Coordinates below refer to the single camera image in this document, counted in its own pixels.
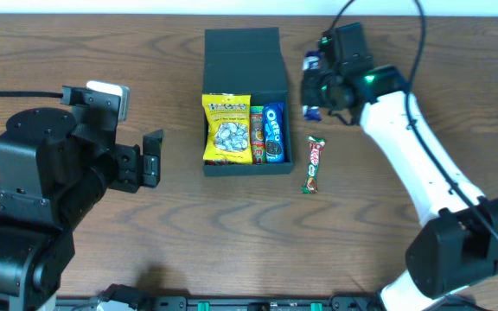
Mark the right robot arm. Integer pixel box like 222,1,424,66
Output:
301,23,498,310

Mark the yellow seed snack bag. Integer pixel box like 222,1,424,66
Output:
202,94,252,164

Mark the purple Dairy Milk bar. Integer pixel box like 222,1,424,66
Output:
302,51,322,122

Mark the black gift box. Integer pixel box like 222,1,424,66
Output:
202,28,294,177

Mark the green Haribo gummy bag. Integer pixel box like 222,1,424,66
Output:
250,106,266,164

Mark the red snack bag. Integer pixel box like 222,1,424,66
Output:
205,159,253,166

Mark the blue Oreo cookie pack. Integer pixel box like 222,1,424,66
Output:
263,102,284,163

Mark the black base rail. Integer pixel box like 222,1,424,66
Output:
54,284,383,311

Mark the KitKat chocolate bar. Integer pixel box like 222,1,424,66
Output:
302,136,325,194

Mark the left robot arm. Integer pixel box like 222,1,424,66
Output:
0,80,163,310

